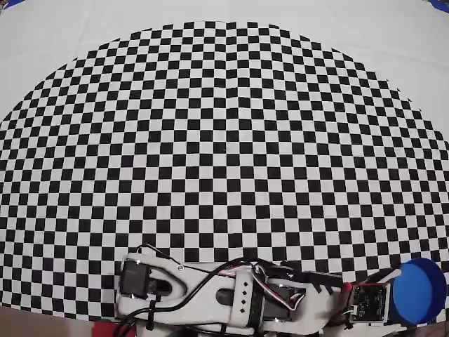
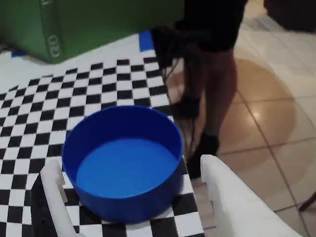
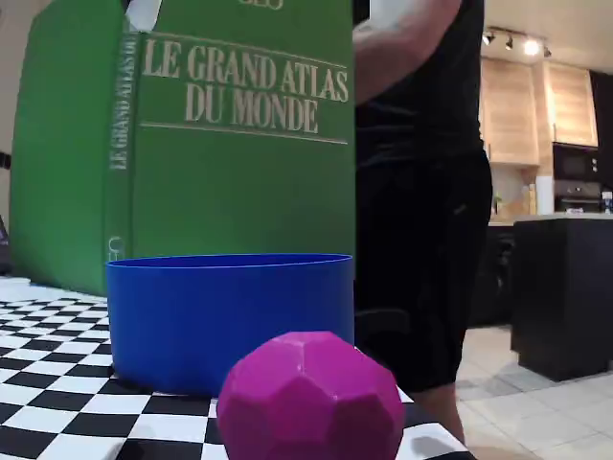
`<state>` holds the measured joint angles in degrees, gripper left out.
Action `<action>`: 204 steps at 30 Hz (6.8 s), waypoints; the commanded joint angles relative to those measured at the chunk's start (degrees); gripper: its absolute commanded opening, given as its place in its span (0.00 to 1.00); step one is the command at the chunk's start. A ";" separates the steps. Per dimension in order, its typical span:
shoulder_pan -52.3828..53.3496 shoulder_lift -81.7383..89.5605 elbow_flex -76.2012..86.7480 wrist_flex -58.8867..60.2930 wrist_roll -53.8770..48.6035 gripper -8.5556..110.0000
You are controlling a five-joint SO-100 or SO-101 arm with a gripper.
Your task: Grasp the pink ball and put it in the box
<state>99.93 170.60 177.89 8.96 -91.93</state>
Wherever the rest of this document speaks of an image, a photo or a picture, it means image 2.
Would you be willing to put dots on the dark furniture piece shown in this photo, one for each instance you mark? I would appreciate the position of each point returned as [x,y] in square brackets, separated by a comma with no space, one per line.
[291,14]

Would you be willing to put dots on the blue tape strip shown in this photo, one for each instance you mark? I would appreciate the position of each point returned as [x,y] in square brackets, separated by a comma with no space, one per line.
[146,40]
[19,53]

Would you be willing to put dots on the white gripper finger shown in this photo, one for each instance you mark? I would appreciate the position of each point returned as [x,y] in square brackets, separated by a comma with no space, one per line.
[55,195]
[237,209]

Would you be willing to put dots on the person in black clothes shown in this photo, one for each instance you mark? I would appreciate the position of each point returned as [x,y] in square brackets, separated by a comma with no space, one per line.
[217,24]

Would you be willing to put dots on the brown chair leg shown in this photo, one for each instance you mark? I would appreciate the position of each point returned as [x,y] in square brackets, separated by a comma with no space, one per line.
[308,203]

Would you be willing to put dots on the black white checkered mat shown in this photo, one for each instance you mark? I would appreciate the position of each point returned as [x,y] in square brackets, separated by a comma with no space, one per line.
[37,111]

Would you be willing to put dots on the blue round box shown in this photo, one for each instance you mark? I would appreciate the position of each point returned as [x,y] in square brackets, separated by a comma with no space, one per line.
[128,172]

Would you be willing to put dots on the large green atlas book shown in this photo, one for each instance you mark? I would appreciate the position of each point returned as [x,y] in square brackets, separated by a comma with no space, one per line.
[98,19]

